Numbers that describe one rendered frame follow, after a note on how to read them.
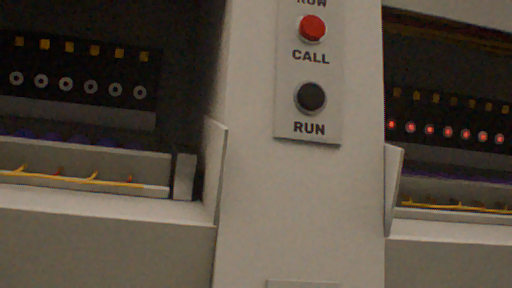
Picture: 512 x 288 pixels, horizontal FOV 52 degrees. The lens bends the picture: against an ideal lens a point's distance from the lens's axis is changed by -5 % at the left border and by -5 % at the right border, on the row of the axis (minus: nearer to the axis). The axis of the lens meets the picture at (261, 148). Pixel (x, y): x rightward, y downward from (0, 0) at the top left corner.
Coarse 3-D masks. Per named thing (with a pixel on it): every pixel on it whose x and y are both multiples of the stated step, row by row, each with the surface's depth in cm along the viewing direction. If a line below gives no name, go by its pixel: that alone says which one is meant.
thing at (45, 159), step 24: (0, 144) 31; (24, 144) 31; (48, 144) 31; (72, 144) 33; (0, 168) 31; (24, 168) 30; (48, 168) 31; (72, 168) 32; (96, 168) 32; (120, 168) 32; (144, 168) 32; (168, 168) 33
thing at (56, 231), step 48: (0, 96) 43; (192, 144) 42; (0, 192) 28; (48, 192) 30; (192, 192) 33; (0, 240) 26; (48, 240) 26; (96, 240) 27; (144, 240) 27; (192, 240) 28
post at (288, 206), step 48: (240, 0) 32; (240, 48) 31; (192, 96) 49; (240, 96) 30; (240, 144) 29; (288, 144) 30; (336, 144) 31; (240, 192) 29; (288, 192) 29; (336, 192) 30; (384, 192) 31; (240, 240) 28; (288, 240) 29; (336, 240) 29
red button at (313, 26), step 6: (306, 18) 32; (312, 18) 32; (318, 18) 32; (300, 24) 32; (306, 24) 32; (312, 24) 32; (318, 24) 32; (324, 24) 32; (300, 30) 32; (306, 30) 31; (312, 30) 32; (318, 30) 32; (324, 30) 32; (306, 36) 31; (312, 36) 31; (318, 36) 32
